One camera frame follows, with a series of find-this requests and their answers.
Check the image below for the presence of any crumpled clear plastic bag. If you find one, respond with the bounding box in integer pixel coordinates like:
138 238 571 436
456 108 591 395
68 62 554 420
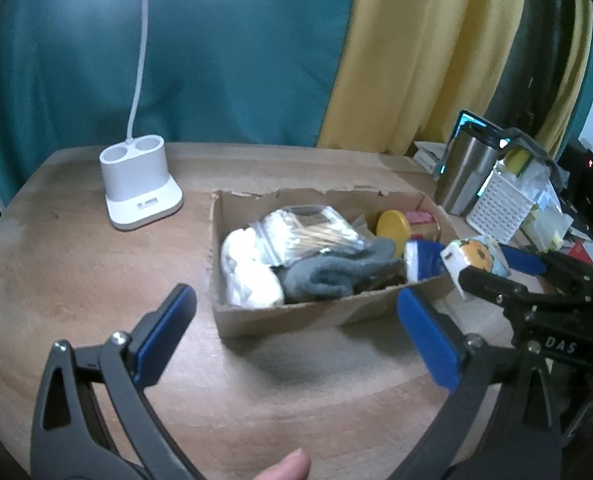
521 165 577 253

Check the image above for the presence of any steel tumbler with black lid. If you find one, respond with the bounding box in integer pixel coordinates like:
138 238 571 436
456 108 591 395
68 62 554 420
433 127 502 217

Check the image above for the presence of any red flat box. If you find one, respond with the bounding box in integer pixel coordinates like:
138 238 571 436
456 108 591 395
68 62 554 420
559 240 593 266

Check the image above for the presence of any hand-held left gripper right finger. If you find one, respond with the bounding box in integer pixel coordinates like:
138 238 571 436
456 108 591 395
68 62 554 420
376 287 562 480

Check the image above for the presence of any white desk lamp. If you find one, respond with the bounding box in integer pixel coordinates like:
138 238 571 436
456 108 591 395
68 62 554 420
74 0 240 232

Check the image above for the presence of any teal curtain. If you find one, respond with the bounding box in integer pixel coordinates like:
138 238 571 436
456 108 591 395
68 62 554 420
0 0 359 221

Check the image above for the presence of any grey sock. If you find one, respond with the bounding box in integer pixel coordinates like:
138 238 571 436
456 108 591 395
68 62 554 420
274 237 404 303

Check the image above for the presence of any yellow lid jar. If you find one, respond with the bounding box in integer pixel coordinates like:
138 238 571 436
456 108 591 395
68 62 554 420
376 209 442 251

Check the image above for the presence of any dark green curtain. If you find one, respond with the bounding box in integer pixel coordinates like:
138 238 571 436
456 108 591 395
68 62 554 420
486 0 577 161

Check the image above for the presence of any white cotton pad bag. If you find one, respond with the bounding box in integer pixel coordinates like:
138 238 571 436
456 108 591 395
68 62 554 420
220 227 284 308

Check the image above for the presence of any yellow and green sponge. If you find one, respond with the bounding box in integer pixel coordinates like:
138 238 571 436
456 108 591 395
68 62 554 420
505 147 532 177

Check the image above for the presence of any blue and white packet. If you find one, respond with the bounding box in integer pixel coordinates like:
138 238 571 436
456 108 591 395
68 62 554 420
403 240 449 283

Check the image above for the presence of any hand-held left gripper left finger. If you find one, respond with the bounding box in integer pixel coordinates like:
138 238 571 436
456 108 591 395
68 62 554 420
30 283 198 480

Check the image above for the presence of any brown cardboard box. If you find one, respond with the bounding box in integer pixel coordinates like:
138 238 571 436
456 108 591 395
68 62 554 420
210 187 459 339

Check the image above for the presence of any white perforated plastic basket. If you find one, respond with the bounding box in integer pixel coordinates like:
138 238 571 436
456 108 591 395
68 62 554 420
465 167 537 241

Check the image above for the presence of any stack of white books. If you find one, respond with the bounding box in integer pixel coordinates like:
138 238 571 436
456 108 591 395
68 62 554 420
413 140 449 175

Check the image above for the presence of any clear plastic zip bag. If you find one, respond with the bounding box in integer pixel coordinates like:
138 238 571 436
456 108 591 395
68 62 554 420
261 205 364 267

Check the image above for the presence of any yellow curtain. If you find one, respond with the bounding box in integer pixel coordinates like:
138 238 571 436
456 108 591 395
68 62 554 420
316 0 532 156

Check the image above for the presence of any person's left hand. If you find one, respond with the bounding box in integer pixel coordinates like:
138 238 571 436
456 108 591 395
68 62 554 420
249 449 311 480

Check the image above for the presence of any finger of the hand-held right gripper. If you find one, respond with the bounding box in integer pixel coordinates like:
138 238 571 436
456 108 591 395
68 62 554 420
496 244 593 288
456 265 527 313

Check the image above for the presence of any black device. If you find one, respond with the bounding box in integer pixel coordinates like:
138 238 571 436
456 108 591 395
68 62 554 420
559 137 593 241

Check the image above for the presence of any small printed carton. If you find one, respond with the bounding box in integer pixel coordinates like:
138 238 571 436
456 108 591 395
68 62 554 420
440 235 512 286

